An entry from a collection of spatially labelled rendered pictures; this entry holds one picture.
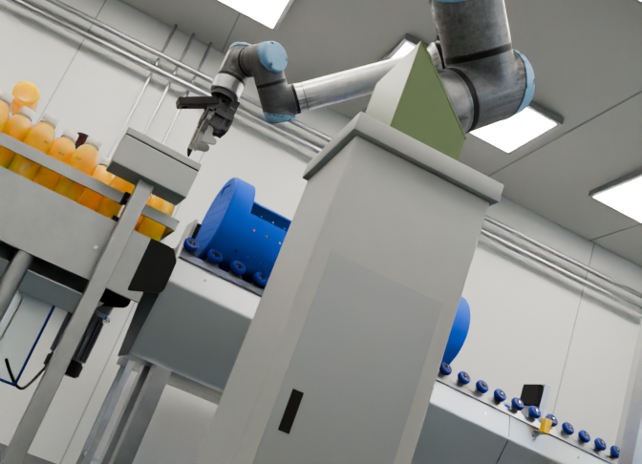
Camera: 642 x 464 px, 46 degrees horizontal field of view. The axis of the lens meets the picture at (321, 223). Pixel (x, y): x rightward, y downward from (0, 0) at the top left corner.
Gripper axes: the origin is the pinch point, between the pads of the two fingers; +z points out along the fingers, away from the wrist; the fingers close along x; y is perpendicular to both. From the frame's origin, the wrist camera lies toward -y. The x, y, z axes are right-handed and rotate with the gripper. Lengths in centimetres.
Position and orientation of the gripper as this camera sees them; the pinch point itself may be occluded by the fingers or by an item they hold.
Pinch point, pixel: (190, 148)
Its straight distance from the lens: 222.6
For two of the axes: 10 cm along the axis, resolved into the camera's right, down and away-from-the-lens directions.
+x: -4.3, 1.8, 8.9
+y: 8.4, 4.4, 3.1
